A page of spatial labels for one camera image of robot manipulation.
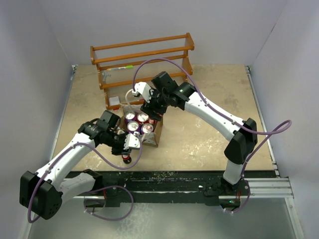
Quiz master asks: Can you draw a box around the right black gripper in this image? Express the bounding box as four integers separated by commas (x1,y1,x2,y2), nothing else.
141,86,170,120

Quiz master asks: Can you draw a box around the red cola can front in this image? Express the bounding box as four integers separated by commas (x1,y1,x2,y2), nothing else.
137,113,149,124

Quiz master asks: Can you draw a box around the red cola can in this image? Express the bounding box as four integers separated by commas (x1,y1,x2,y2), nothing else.
148,119,158,125
137,113,149,124

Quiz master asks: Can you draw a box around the purple can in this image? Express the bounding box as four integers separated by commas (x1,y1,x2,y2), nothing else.
127,121,141,133
141,123,154,134
124,110,137,123

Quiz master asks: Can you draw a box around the canvas tote bag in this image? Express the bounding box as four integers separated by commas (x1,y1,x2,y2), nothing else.
121,90,163,147

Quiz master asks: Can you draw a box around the red cola can back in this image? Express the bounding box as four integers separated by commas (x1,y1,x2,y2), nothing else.
148,119,158,125

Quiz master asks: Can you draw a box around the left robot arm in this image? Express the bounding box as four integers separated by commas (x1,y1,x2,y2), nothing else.
19,111,140,223

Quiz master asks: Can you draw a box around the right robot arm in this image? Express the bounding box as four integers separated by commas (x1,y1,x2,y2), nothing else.
133,72,257,195

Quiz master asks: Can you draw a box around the small red-capped dark bottle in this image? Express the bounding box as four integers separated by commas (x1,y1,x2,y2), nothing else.
122,155,132,164

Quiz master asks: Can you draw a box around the white box under rack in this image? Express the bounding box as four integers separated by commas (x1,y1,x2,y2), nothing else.
109,96,120,106

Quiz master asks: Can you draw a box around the green-capped marker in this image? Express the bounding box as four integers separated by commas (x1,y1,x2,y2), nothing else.
107,65,134,71

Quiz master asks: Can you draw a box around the orange wooden rack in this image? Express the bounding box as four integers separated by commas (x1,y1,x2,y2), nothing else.
90,33,195,110

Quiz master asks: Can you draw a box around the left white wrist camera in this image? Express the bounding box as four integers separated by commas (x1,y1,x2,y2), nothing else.
124,133,141,150

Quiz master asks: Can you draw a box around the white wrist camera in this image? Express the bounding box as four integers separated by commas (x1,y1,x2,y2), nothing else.
124,133,141,150
132,82,151,103

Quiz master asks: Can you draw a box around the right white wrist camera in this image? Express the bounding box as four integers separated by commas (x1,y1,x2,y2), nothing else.
132,82,151,103

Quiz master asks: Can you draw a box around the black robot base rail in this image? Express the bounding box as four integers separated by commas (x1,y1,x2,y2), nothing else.
62,170,277,208

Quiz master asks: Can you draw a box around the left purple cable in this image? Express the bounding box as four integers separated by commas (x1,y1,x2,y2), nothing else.
26,131,144,224

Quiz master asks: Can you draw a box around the purple cable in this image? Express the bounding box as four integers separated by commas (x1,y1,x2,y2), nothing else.
132,58,293,215
26,131,144,224

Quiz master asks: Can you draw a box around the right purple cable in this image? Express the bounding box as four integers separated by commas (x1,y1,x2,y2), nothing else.
132,58,293,215

